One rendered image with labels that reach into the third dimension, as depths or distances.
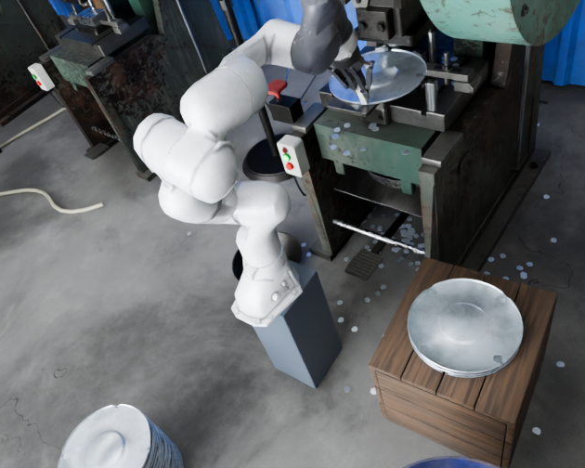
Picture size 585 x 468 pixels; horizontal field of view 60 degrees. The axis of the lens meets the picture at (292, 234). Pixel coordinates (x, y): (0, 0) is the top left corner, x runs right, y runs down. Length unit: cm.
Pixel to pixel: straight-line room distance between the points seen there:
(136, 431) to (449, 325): 97
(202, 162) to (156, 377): 128
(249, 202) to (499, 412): 77
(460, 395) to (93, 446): 107
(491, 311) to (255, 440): 86
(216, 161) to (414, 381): 79
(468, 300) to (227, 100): 88
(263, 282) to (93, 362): 105
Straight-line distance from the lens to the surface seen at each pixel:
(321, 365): 178
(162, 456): 172
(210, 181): 92
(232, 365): 196
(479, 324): 144
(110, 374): 218
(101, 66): 273
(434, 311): 147
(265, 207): 120
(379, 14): 152
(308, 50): 115
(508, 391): 139
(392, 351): 144
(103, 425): 177
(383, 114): 161
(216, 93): 94
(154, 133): 99
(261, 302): 141
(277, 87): 173
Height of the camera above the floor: 160
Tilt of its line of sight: 45 degrees down
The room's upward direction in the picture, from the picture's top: 20 degrees counter-clockwise
